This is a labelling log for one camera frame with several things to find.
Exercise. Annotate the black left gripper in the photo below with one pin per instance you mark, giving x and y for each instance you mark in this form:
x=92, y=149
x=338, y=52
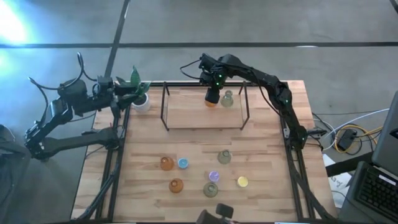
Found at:
x=108, y=97

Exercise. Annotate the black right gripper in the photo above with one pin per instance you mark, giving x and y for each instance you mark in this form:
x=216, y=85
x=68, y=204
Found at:
x=213, y=79

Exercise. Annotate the amber glass candlestick holder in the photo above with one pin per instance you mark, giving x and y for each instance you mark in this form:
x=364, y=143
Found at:
x=176, y=185
x=167, y=164
x=210, y=105

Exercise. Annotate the blue candle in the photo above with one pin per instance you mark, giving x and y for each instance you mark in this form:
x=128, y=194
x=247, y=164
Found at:
x=183, y=163

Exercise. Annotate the purple candle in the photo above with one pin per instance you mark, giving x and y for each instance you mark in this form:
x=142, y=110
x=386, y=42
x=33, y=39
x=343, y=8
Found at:
x=213, y=176

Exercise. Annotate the yellow candle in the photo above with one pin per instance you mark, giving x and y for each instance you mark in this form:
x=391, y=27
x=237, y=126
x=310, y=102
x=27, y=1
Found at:
x=242, y=181

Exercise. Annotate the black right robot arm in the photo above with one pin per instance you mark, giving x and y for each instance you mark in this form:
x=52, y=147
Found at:
x=280, y=93

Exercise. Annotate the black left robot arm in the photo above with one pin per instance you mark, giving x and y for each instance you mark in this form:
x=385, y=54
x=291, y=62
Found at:
x=74, y=141

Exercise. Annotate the green plant in white pot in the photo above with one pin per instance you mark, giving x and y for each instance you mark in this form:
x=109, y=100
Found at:
x=141, y=104

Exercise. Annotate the black power adapter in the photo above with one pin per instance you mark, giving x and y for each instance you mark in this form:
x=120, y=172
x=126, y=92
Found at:
x=346, y=139

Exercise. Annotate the white paper sheet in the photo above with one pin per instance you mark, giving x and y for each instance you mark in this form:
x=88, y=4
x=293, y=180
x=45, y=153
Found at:
x=337, y=183

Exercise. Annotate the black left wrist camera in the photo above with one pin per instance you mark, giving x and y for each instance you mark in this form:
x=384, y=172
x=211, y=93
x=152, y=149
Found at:
x=105, y=83

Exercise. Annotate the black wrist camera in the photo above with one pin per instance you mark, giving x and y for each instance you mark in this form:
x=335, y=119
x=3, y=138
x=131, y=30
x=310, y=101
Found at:
x=206, y=61
x=105, y=83

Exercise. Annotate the wooden shelf with black frame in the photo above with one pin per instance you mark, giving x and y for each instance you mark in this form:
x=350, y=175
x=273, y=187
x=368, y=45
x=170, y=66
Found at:
x=202, y=118

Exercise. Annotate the black aluminium rig frame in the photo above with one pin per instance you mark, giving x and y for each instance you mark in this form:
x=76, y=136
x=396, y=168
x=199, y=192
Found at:
x=183, y=83

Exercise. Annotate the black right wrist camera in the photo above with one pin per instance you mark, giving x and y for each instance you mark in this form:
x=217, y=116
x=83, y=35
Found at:
x=206, y=61

